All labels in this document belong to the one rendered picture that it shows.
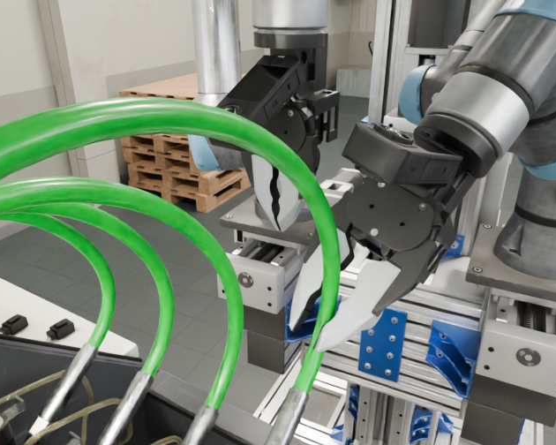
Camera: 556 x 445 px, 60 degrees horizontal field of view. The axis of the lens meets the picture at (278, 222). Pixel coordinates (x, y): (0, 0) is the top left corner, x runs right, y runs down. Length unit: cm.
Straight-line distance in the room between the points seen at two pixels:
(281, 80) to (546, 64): 22
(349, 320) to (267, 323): 64
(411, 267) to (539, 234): 54
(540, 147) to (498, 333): 38
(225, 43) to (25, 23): 286
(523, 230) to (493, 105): 51
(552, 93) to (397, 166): 20
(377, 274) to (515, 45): 21
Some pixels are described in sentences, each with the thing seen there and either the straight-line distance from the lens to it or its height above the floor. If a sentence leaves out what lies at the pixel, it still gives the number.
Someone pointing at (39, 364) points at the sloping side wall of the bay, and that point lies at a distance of 63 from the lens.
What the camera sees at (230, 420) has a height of 95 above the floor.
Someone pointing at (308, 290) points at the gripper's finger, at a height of 124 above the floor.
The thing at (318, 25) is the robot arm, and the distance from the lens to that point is 49.
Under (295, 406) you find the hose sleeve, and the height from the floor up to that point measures 117.
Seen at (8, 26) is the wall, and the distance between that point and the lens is 364.
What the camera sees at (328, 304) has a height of 124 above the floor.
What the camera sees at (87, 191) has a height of 137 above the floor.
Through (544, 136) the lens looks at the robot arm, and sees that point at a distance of 52.
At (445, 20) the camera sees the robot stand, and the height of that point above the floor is 142.
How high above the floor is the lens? 146
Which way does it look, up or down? 25 degrees down
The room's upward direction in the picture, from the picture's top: straight up
